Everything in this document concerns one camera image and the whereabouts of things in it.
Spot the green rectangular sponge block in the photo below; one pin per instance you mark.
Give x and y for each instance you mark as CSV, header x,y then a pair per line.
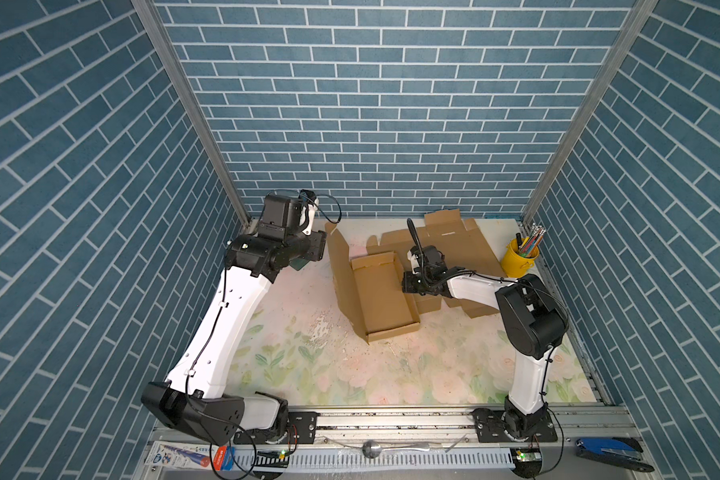
x,y
299,263

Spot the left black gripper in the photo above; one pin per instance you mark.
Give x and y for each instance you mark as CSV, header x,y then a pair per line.
x,y
316,245

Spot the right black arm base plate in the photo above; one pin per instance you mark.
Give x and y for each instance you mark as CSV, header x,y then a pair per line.
x,y
497,426

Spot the pens in cup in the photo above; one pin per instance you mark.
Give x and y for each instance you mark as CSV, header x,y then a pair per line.
x,y
526,246

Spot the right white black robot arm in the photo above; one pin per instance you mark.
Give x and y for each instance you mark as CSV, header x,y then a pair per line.
x,y
532,321

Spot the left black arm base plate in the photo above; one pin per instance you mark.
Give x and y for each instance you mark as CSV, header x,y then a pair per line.
x,y
299,427

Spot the yellow pen cup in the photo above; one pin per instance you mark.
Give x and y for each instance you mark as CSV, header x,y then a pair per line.
x,y
514,264

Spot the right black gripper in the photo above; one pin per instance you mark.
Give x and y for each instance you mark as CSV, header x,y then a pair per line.
x,y
407,285

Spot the white slotted cable duct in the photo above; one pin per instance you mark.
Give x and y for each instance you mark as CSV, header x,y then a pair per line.
x,y
344,460

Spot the white blue product package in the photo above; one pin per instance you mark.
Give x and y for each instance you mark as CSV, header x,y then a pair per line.
x,y
191,456

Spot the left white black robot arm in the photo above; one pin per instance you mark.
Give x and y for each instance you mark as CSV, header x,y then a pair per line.
x,y
192,398

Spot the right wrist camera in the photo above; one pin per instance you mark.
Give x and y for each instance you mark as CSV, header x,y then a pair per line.
x,y
413,257

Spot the metal spoon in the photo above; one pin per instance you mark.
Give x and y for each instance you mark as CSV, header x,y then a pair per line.
x,y
372,449

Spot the blue black pliers tool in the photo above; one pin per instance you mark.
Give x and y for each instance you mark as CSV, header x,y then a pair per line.
x,y
622,452

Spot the cardboard box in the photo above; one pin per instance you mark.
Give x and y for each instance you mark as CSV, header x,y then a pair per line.
x,y
461,242
369,291

